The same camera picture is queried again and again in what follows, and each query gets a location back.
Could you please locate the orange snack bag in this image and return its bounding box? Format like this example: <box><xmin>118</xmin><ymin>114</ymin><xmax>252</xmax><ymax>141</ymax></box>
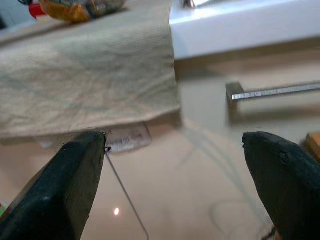
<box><xmin>38</xmin><ymin>0</ymin><xmax>91</xmax><ymax>24</ymax></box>

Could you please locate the clear snack bag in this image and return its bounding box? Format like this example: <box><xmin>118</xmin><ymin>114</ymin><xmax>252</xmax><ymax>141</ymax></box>
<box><xmin>84</xmin><ymin>0</ymin><xmax>128</xmax><ymax>18</ymax></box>

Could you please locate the thin dark thread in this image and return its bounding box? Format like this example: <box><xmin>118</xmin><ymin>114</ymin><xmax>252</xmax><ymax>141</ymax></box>
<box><xmin>104</xmin><ymin>146</ymin><xmax>151</xmax><ymax>240</ymax></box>

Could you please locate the beige cabinet with white top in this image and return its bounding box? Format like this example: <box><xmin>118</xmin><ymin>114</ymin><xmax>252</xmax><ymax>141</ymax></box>
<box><xmin>0</xmin><ymin>0</ymin><xmax>320</xmax><ymax>240</ymax></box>

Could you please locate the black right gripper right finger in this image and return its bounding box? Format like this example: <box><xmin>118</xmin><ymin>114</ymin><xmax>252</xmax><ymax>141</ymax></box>
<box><xmin>242</xmin><ymin>131</ymin><xmax>320</xmax><ymax>240</ymax></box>

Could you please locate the wooden slatted rack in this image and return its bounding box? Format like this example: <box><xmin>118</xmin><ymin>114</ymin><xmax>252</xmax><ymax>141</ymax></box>
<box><xmin>305</xmin><ymin>132</ymin><xmax>320</xmax><ymax>162</ymax></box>

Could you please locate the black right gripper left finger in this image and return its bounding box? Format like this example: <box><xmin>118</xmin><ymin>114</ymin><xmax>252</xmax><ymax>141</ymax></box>
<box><xmin>0</xmin><ymin>131</ymin><xmax>106</xmax><ymax>240</ymax></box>

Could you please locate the brushed metal cabinet handle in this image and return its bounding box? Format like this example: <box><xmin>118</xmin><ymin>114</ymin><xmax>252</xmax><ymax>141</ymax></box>
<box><xmin>225</xmin><ymin>81</ymin><xmax>320</xmax><ymax>111</ymax></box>

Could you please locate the small beige cloth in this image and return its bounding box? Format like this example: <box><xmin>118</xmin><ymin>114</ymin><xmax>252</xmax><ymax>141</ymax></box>
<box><xmin>0</xmin><ymin>1</ymin><xmax>181</xmax><ymax>140</ymax></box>

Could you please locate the white cloth care tag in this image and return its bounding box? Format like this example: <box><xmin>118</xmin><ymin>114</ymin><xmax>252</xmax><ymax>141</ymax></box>
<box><xmin>108</xmin><ymin>122</ymin><xmax>152</xmax><ymax>153</ymax></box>

